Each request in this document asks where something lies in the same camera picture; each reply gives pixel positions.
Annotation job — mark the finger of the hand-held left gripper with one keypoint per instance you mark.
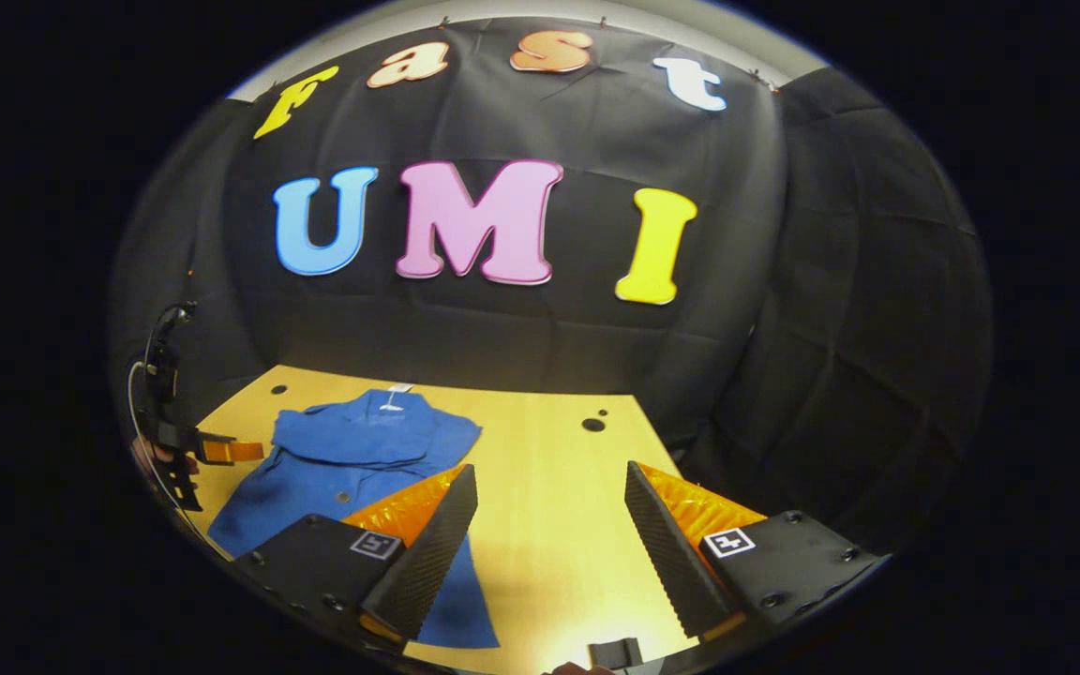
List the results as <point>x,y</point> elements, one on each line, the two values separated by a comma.
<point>235,450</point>

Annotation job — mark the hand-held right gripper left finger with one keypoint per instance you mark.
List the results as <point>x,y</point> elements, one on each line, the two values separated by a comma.
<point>427,553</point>

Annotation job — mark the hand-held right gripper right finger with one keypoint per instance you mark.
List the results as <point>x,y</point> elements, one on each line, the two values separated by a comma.
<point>667,553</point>

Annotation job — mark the blue button shirt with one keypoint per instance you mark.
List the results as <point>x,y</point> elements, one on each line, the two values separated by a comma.
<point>352,450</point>

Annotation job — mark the black table clamp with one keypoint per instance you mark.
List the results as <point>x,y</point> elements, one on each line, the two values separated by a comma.
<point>615,652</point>

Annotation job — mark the black backdrop cloth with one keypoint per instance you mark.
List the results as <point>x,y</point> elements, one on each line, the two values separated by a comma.
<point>549,328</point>

